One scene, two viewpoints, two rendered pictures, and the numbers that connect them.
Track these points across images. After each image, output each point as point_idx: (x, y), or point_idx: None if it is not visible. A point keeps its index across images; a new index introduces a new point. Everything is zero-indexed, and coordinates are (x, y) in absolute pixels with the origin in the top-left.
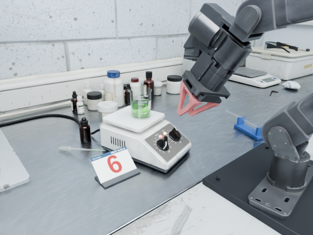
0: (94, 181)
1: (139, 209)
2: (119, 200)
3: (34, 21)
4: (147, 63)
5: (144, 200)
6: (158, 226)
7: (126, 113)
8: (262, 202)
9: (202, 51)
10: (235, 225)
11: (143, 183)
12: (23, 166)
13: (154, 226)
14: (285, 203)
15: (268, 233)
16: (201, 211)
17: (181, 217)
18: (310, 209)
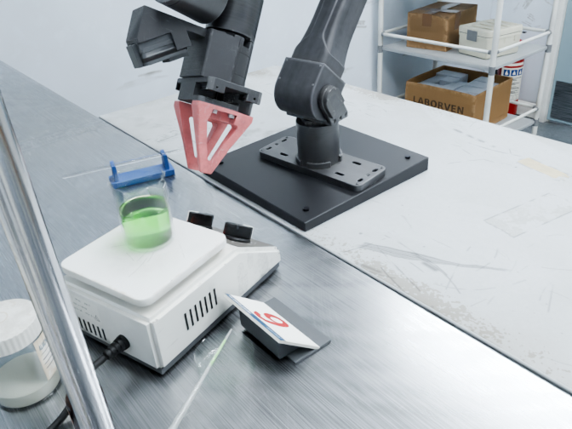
0: (308, 363)
1: (380, 292)
2: (362, 317)
3: None
4: None
5: (357, 288)
6: (409, 271)
7: (124, 262)
8: (363, 177)
9: (213, 30)
10: (387, 212)
11: (307, 293)
12: None
13: (411, 275)
14: (363, 164)
15: (393, 194)
16: (368, 235)
17: (386, 252)
18: (362, 157)
